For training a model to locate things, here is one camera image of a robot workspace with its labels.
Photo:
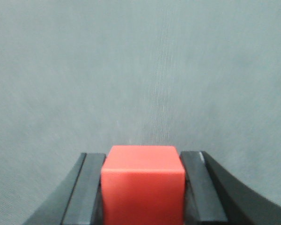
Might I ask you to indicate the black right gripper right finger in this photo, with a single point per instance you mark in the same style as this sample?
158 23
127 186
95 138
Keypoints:
213 196

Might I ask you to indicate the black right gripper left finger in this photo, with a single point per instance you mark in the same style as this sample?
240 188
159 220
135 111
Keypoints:
77 200

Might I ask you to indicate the red magnetic cube block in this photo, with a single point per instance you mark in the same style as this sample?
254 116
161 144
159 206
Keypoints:
143 185

